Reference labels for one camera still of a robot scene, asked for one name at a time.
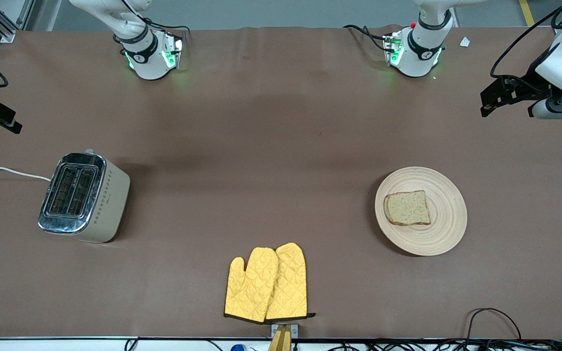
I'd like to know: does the round light wooden plate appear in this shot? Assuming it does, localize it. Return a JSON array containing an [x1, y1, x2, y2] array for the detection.
[[375, 167, 468, 256]]

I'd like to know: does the brown bread slice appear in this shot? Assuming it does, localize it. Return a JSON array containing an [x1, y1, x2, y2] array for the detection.
[[383, 190, 431, 226]]

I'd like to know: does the beige chrome two-slot toaster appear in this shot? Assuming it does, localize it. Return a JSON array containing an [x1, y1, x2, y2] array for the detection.
[[37, 149, 131, 243]]

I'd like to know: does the brown table cover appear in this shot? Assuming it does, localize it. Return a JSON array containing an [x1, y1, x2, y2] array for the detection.
[[0, 25, 562, 339]]

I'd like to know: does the yellow quilted oven mitt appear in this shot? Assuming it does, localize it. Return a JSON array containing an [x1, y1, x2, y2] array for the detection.
[[224, 247, 280, 323], [264, 242, 317, 322]]

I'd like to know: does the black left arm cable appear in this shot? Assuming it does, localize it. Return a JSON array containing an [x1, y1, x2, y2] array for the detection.
[[490, 0, 562, 94]]

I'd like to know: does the white toaster power cord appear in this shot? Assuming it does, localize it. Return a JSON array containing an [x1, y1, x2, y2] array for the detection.
[[0, 164, 51, 182]]

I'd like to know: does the black left base cable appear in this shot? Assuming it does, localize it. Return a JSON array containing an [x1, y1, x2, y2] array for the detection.
[[343, 24, 390, 52]]

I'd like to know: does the black base cable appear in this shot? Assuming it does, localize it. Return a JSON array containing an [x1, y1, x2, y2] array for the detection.
[[137, 15, 191, 36], [343, 24, 390, 52]]

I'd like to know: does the black right base cable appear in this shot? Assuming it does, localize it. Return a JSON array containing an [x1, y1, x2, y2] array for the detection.
[[137, 15, 191, 36]]

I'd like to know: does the black looped cable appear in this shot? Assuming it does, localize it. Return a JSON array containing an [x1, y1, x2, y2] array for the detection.
[[465, 308, 523, 342]]

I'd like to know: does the black cable tangle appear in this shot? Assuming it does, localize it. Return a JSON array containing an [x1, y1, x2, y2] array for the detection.
[[330, 339, 562, 351]]

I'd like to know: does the grey metal edge bracket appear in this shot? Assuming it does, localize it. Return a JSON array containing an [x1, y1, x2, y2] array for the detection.
[[271, 323, 299, 339]]

